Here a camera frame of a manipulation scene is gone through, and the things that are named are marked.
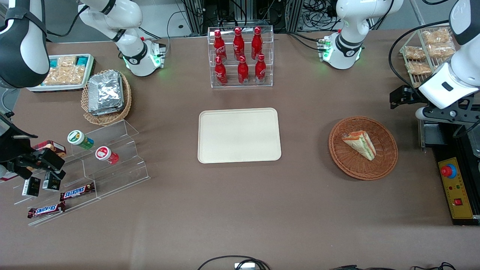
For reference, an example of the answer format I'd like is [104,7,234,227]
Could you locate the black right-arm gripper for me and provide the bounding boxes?
[15,148,67,181]

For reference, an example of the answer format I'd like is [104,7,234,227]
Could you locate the triangular sandwich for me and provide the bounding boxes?
[341,130,377,161]

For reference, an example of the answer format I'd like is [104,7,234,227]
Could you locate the white snack tray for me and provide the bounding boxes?
[27,54,96,93]

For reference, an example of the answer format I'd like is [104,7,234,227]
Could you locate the tan wicker basket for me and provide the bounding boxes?
[81,69,132,126]

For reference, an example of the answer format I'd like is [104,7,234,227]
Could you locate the brown round wicker basket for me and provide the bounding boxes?
[328,115,399,181]

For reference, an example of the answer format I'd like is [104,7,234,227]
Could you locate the beige rectangular tray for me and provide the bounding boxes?
[198,108,282,164]

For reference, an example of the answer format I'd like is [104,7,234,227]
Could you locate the small black box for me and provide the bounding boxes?
[42,173,61,192]
[21,176,41,198]

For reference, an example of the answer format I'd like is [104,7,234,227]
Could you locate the red-brown chocolate box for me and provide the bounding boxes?
[32,140,67,158]

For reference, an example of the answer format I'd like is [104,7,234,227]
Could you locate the black machine housing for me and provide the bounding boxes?
[418,120,480,226]

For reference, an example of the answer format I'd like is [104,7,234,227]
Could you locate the brown Snickers bar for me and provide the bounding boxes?
[27,202,66,219]
[60,182,95,201]

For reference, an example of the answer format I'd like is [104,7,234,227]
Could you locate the steel pan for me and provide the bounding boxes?
[467,127,480,158]

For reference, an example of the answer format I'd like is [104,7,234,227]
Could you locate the green-lidded can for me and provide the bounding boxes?
[67,130,95,150]

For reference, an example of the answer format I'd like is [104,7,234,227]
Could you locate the clear bag of crackers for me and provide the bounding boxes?
[406,61,432,76]
[404,46,426,60]
[427,44,456,59]
[423,29,452,45]

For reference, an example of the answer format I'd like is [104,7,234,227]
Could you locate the red-lidded can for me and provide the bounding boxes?
[95,146,120,165]

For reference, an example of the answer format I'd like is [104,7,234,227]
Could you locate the yellow control panel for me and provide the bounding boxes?
[438,157,474,220]

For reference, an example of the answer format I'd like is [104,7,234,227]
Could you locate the clear acrylic stepped shelf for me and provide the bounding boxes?
[13,119,151,227]

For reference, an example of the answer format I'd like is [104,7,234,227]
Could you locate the silver foil pack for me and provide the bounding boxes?
[90,105,125,116]
[88,70,125,111]

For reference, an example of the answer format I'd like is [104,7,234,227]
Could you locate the red cola bottle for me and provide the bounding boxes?
[237,55,249,85]
[255,54,267,84]
[213,30,228,63]
[251,26,263,60]
[233,27,245,62]
[214,55,228,86]

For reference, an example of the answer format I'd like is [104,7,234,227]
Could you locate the clear acrylic bottle rack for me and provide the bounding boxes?
[207,25,274,89]

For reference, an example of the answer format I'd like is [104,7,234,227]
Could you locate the grey metal bracket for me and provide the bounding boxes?
[418,121,444,151]

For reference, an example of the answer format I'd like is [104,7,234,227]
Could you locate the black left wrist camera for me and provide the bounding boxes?
[389,85,429,110]

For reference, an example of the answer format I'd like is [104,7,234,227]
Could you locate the white wire rack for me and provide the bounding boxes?
[399,26,462,89]

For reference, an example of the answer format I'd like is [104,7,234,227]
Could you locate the black left-arm cable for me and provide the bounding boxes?
[388,19,452,90]

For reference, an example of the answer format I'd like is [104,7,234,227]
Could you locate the black right-arm cable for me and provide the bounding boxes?
[44,4,90,38]

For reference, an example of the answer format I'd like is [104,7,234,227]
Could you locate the black cable at edge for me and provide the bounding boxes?
[329,262,457,270]

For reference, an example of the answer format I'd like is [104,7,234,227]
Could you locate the black left base cables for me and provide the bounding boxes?
[286,31,327,52]

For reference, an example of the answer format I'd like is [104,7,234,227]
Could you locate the black cable bundle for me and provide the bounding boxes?
[300,0,341,31]

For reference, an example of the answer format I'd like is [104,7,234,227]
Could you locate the black looped table cable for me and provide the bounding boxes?
[197,255,271,270]

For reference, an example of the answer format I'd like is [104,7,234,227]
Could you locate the aluminium frame rack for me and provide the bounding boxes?
[184,0,305,35]

